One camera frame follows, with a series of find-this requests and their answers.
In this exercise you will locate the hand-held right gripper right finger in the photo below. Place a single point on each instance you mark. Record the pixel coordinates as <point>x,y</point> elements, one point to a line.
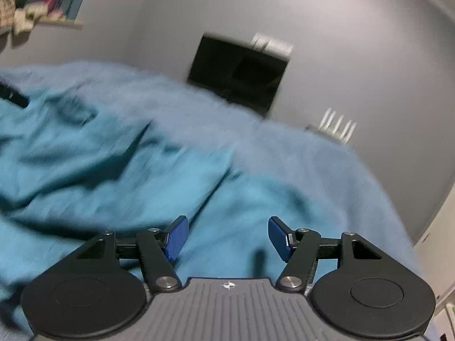
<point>279,238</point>

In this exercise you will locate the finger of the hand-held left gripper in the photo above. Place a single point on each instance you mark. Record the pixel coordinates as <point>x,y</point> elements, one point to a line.
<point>14,96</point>

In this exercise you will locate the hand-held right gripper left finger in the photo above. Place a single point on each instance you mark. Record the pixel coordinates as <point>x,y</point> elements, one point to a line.
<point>176,237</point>

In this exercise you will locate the light blue bed blanket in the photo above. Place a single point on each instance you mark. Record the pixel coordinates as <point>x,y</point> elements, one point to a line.
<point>291,160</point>

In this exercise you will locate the white plush toy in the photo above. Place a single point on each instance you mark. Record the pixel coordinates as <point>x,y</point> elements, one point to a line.
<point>26,17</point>

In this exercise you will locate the white window sill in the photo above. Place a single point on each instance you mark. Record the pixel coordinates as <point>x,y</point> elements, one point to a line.
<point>60,23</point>

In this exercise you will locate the beige plush toy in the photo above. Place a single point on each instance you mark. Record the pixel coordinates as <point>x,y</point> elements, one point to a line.
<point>7,7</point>

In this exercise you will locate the pink toy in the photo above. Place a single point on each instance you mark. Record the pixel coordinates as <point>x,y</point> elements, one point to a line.
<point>49,5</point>

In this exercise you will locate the white router with antennas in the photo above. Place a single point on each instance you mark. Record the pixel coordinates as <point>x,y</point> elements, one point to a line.
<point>334,126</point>

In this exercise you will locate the black laptop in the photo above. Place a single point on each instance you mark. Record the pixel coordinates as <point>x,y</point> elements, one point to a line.
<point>238,73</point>

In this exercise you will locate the white wall socket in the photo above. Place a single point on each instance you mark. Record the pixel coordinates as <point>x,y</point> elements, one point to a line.
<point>272,44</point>

